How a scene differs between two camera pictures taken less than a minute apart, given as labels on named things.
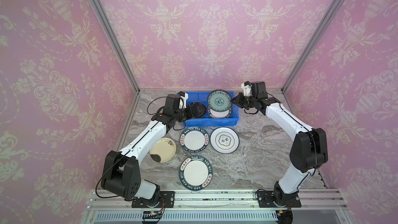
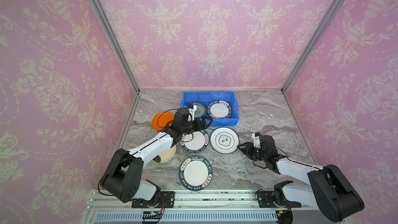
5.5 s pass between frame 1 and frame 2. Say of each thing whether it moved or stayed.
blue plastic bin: stayed
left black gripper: moved
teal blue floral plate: moved
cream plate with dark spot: stayed
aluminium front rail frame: stayed
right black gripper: moved
